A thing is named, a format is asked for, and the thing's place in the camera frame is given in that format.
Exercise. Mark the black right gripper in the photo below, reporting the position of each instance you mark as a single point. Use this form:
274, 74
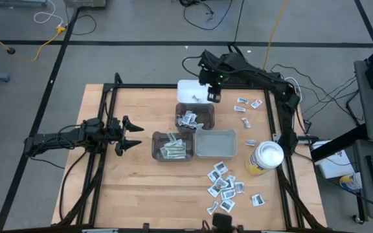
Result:
210, 77

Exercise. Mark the light grey plastic bin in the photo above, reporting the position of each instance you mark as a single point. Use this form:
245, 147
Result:
215, 144

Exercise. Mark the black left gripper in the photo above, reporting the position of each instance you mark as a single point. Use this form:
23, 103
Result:
114, 132

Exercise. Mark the adhesive bandage strip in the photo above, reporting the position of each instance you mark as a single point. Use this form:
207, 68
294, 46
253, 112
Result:
175, 147
176, 156
163, 152
173, 151
172, 137
177, 143

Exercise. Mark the black round floor puck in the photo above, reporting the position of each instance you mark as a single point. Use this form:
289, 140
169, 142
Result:
10, 51

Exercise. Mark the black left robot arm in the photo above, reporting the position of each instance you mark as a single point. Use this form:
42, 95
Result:
60, 139

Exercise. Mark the white plastic bin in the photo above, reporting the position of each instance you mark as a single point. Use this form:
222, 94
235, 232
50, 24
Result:
186, 92

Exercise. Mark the alcohol prep pad packet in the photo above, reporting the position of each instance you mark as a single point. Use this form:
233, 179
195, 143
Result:
193, 126
190, 113
181, 122
193, 119
200, 126
186, 118

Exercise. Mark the black support beam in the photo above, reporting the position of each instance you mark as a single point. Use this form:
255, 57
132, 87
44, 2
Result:
338, 145

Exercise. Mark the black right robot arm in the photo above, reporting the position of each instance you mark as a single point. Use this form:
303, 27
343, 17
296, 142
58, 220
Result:
261, 76

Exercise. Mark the black table edge clip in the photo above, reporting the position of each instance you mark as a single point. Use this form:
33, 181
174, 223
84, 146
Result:
240, 228
146, 227

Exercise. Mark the antiseptic towelette packet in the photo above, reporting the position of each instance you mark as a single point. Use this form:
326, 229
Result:
213, 191
221, 167
212, 207
230, 181
239, 187
227, 204
221, 182
257, 200
213, 175
228, 193

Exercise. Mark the small red white packet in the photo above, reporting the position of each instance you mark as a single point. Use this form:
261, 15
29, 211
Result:
256, 103

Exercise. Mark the cart caster wheel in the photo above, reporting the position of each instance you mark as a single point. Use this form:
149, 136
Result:
357, 218

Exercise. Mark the disinfecting wipes canister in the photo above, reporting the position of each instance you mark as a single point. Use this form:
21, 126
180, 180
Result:
267, 155

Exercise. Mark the silver aluminium bar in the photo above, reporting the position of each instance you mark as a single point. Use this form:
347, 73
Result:
99, 231

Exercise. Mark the grey metal rail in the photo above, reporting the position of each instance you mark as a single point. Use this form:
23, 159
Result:
18, 2

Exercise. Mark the smoky transparent plastic bin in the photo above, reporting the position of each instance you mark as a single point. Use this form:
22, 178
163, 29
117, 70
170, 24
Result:
207, 113
156, 142

